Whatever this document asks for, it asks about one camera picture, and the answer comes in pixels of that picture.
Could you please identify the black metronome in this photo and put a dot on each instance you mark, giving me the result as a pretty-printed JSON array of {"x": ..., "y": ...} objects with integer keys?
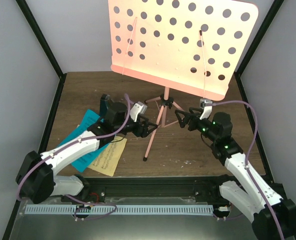
[{"x": 107, "y": 106}]

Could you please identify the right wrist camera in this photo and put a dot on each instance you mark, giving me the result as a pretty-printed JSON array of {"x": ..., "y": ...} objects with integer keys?
[{"x": 206, "y": 108}]

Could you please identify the light blue slotted cable duct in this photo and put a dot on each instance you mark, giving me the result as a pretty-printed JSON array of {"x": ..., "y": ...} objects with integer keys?
[{"x": 66, "y": 209}]

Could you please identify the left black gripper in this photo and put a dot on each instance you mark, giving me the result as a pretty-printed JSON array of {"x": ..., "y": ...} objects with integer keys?
[{"x": 144, "y": 133}]

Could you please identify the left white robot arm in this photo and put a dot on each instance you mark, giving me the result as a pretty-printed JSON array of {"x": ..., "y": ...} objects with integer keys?
[{"x": 38, "y": 177}]

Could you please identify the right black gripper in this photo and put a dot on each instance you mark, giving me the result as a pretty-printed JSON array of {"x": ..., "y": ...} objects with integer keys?
[{"x": 194, "y": 118}]

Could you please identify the yellow sheet music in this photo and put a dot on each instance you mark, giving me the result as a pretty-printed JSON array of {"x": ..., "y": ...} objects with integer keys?
[{"x": 106, "y": 162}]

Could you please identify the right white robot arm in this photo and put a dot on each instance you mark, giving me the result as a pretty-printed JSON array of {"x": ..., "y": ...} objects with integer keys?
[{"x": 272, "y": 217}]

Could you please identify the pink music stand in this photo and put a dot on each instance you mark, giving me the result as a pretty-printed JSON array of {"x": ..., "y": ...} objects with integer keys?
[{"x": 191, "y": 46}]

